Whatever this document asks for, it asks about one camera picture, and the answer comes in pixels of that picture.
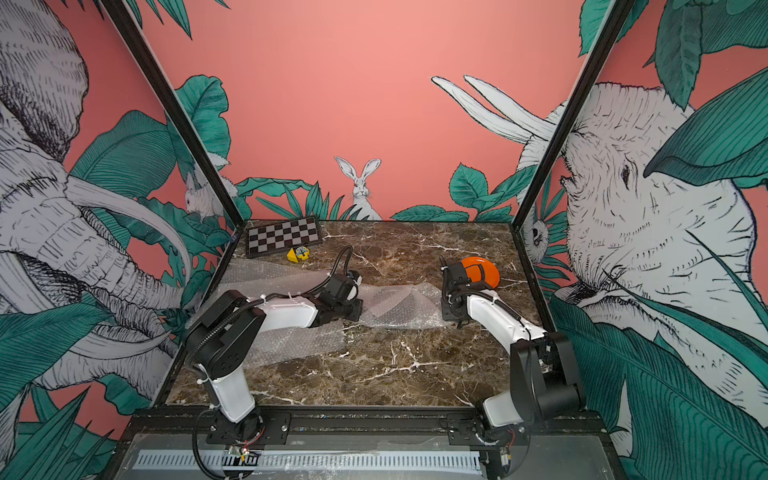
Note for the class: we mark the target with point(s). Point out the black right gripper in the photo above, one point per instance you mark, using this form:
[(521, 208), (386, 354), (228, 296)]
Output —
[(446, 310)]

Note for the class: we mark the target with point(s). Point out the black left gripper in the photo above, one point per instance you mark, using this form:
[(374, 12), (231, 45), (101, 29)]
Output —
[(355, 315)]

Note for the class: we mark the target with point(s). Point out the orange dinner plate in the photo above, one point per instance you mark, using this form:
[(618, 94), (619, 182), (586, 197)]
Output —
[(479, 269)]

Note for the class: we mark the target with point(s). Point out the bubble plate bundle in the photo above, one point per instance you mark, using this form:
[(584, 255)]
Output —
[(411, 306)]

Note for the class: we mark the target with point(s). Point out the pink bubble bundle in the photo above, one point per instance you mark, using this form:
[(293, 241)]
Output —
[(287, 344)]

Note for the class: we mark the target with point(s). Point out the clear bubble wrap sheet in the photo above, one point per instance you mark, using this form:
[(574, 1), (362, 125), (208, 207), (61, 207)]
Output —
[(253, 278)]

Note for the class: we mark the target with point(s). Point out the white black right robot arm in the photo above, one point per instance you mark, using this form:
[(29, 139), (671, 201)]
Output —
[(544, 379)]

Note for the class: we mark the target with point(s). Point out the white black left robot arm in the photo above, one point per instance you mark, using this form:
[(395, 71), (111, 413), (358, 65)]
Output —
[(219, 341)]

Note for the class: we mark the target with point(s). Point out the small yellow toy block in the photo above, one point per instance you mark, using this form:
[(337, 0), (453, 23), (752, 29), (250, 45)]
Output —
[(298, 254)]

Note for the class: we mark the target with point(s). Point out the black white chessboard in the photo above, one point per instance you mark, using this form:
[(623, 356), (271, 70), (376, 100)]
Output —
[(282, 236)]

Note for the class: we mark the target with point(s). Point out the white slotted cable duct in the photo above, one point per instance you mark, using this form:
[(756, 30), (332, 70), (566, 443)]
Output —
[(465, 462)]

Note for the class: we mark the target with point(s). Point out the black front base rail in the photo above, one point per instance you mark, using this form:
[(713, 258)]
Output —
[(274, 425)]

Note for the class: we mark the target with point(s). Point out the black left frame post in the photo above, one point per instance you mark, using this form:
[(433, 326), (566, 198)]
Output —
[(130, 33)]

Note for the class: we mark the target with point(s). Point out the black frame post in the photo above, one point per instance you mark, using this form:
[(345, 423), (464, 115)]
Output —
[(130, 33), (616, 17)]

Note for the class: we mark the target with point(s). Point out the black right frame post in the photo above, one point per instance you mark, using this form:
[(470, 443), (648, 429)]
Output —
[(616, 17)]

